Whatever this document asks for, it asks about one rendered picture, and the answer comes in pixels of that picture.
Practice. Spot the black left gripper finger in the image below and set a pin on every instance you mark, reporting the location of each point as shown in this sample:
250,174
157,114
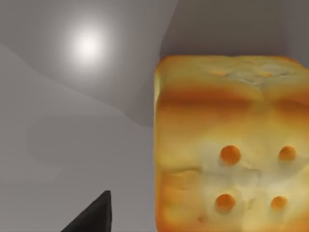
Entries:
96,215

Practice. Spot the golden cube-shaped bread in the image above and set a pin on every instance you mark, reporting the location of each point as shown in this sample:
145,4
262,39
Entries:
229,145

